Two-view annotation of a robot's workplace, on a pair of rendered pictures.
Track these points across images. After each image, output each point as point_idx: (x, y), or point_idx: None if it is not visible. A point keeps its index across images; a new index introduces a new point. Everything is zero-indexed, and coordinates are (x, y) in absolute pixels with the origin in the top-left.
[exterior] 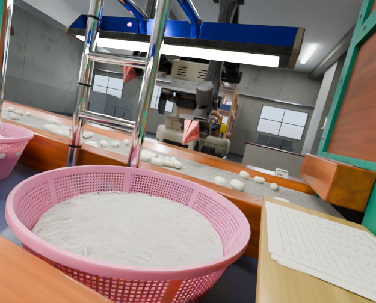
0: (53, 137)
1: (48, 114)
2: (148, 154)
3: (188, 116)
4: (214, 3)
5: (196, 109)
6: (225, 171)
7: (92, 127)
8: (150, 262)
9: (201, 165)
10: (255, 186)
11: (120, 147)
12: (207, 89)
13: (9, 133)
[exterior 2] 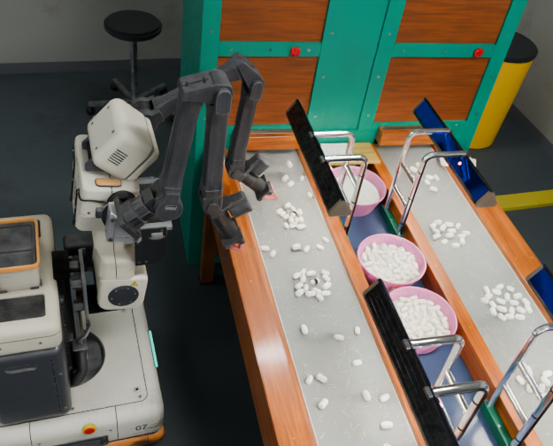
0: (349, 243)
1: (288, 365)
2: (296, 218)
3: (270, 186)
4: (249, 99)
5: (257, 180)
6: (244, 191)
7: (270, 299)
8: (363, 182)
9: (252, 203)
10: (261, 174)
11: (290, 248)
12: (267, 160)
13: (363, 268)
